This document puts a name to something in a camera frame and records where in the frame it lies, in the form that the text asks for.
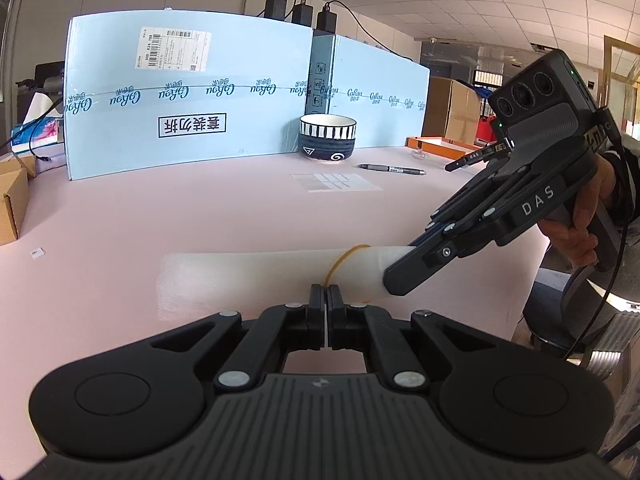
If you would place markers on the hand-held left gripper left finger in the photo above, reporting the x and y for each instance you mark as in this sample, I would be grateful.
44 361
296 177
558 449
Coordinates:
316 320

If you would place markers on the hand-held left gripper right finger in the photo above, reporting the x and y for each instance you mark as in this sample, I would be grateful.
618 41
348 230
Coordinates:
335 320

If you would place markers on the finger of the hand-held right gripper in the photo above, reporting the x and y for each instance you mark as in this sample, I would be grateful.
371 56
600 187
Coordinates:
415 270
460 205

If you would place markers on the tan rubber band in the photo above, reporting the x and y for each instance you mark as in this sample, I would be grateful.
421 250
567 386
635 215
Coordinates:
336 261

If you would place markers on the person's right forearm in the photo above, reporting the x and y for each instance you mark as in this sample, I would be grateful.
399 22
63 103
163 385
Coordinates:
625 170

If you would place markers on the person's right hand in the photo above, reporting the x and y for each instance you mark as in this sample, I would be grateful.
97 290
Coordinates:
570 235

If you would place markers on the orange tray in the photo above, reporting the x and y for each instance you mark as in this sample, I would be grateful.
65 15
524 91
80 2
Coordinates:
440 146

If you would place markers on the grey pen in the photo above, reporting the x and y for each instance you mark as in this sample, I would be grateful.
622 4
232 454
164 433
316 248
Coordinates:
390 168

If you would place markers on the closed cardboard box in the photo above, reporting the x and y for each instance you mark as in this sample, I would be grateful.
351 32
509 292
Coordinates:
450 110

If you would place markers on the striped ceramic bowl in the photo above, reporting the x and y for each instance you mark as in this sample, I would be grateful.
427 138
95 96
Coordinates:
327 142

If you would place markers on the dark blue box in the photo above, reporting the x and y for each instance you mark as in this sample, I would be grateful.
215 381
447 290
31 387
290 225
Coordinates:
320 75

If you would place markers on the light blue cardboard box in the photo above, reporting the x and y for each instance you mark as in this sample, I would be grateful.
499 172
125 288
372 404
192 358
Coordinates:
200 150

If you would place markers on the black power adapter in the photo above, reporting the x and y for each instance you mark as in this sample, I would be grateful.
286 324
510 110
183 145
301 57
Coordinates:
275 7
326 19
302 14

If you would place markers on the open cardboard box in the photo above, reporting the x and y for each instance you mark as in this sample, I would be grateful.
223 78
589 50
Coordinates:
12 205

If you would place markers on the small cardboard box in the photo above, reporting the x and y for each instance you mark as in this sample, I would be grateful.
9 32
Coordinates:
22 165

